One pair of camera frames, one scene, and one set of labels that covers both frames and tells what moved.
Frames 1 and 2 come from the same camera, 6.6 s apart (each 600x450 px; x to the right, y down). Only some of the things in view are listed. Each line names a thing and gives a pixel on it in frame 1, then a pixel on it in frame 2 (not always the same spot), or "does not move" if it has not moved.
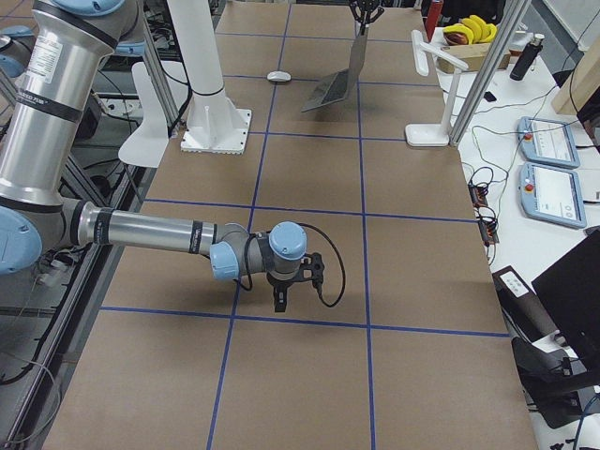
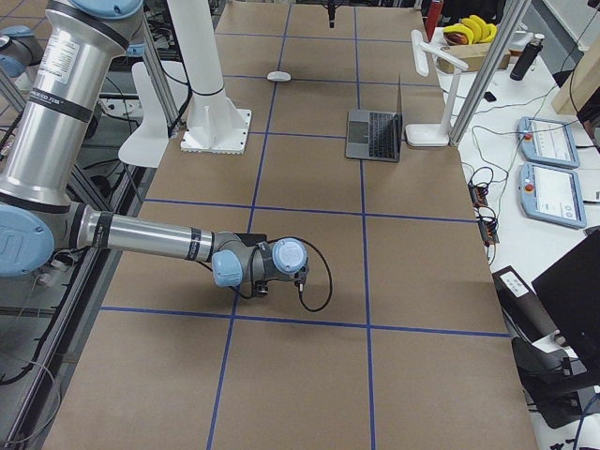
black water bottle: [527, 57] does not move
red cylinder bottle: [433, 15] does not move
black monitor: [570, 292] does not move
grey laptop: [336, 87] to [375, 135]
